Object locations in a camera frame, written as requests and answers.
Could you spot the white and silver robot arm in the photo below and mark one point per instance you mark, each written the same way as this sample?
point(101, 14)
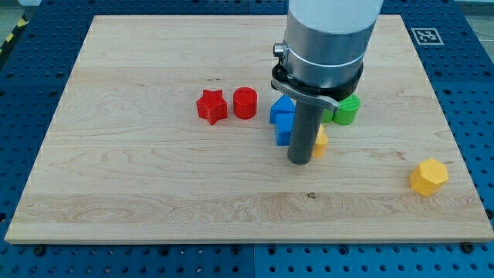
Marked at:
point(322, 51)

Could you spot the yellow heart block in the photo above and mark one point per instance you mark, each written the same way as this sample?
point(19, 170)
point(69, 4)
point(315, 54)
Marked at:
point(320, 145)

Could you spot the red cylinder block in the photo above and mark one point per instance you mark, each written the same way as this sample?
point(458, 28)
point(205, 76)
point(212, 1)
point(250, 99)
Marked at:
point(245, 103)

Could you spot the blue cube block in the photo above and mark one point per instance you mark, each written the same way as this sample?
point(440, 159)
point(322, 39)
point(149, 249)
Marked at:
point(284, 126)

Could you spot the red star block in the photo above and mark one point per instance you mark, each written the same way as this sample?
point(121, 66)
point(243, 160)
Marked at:
point(212, 106)

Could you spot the blue pentagon block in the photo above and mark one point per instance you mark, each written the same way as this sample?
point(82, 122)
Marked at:
point(283, 105)

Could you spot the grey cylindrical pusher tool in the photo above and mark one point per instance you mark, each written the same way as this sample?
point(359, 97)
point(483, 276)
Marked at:
point(306, 125)

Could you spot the small green block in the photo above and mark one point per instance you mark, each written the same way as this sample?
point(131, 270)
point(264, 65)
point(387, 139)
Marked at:
point(327, 117)

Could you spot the wooden board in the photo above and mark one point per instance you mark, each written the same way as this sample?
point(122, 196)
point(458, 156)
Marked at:
point(127, 160)

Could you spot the green cylinder block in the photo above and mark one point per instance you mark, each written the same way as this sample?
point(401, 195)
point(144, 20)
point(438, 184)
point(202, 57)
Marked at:
point(347, 111)

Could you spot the yellow hexagon block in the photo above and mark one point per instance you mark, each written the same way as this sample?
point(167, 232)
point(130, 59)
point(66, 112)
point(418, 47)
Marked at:
point(428, 177)

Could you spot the white fiducial marker tag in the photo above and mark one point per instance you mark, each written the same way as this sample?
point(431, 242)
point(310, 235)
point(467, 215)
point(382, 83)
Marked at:
point(425, 36)

